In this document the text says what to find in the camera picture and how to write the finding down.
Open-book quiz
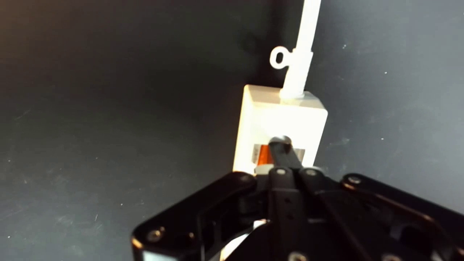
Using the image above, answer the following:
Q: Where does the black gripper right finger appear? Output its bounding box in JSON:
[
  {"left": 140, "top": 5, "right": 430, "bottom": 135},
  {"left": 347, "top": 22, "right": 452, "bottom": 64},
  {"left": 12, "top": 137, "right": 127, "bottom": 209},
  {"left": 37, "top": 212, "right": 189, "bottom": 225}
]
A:
[{"left": 292, "top": 144, "right": 464, "bottom": 261}]

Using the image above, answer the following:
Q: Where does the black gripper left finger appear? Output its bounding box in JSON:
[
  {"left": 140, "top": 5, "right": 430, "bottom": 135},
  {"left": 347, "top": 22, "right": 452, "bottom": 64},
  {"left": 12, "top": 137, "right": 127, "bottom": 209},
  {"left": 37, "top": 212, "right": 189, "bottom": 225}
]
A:
[{"left": 131, "top": 135, "right": 305, "bottom": 261}]

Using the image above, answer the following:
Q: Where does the white adapter with orange switch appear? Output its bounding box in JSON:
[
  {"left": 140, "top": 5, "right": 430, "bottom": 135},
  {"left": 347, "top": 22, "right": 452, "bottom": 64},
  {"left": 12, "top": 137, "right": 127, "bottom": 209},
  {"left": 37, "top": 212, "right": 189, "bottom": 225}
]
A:
[{"left": 231, "top": 83, "right": 331, "bottom": 177}]

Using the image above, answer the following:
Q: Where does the thick white adapter cable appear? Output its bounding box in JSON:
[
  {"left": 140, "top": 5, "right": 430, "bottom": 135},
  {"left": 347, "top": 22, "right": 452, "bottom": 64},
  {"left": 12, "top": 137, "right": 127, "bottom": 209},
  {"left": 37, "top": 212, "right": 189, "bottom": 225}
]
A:
[{"left": 269, "top": 0, "right": 324, "bottom": 102}]

